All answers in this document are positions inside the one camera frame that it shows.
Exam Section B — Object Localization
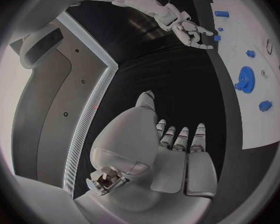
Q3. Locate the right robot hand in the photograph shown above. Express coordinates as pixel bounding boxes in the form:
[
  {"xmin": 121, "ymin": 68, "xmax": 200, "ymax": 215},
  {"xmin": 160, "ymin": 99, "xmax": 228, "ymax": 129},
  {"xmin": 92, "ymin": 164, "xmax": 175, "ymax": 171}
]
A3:
[{"xmin": 171, "ymin": 21, "xmax": 215, "ymax": 50}]

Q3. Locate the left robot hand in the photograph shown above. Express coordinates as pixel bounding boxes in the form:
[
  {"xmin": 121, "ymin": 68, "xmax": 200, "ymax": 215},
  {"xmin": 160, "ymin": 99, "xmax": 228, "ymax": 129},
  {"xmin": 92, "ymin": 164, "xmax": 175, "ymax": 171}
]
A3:
[{"xmin": 73, "ymin": 90, "xmax": 219, "ymax": 224}]

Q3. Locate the white task board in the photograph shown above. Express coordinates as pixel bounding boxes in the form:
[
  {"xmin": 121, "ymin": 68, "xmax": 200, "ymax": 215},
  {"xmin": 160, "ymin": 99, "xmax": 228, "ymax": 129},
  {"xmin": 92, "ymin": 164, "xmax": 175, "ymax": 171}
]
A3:
[{"xmin": 203, "ymin": 0, "xmax": 280, "ymax": 150}]

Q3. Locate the blue cylinder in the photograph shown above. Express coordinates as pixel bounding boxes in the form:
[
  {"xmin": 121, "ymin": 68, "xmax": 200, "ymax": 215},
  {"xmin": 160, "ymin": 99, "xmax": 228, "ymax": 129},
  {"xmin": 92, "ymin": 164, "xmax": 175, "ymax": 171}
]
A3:
[{"xmin": 214, "ymin": 10, "xmax": 230, "ymax": 18}]

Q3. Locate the blue gear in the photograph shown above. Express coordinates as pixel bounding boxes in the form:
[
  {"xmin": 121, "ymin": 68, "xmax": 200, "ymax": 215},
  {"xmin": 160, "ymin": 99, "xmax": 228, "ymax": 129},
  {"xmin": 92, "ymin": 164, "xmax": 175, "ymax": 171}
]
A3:
[{"xmin": 234, "ymin": 66, "xmax": 256, "ymax": 94}]

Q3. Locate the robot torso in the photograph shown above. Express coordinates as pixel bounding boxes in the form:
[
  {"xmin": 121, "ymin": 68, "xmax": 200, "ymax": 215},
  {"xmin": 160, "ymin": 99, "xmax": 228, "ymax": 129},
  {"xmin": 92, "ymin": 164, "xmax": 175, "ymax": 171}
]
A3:
[{"xmin": 0, "ymin": 0, "xmax": 120, "ymax": 199}]

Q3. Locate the blue hexagonal block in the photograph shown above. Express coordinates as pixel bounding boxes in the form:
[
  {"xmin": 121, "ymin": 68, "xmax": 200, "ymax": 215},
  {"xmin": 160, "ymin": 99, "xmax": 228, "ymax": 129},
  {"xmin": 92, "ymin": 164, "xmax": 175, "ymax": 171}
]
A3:
[{"xmin": 258, "ymin": 100, "xmax": 273, "ymax": 112}]

